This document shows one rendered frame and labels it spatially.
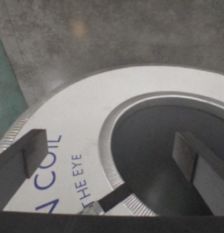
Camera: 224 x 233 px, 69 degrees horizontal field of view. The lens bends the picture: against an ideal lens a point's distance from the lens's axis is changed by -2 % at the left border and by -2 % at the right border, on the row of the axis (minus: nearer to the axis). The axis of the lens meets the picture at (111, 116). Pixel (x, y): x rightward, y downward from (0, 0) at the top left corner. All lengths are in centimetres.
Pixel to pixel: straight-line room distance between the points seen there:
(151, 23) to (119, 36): 20
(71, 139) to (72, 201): 19
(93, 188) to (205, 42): 108
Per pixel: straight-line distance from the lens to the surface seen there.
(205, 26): 123
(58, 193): 44
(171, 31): 119
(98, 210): 41
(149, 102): 72
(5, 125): 212
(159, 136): 89
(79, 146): 51
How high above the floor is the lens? 114
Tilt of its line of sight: 49 degrees down
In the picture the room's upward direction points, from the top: 168 degrees counter-clockwise
